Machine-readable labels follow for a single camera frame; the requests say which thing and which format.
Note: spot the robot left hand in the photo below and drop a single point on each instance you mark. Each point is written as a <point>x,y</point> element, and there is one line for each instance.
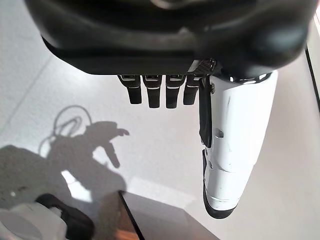
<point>150,32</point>

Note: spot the brown glossy stool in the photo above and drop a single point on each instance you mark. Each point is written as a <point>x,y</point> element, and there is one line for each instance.
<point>170,220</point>

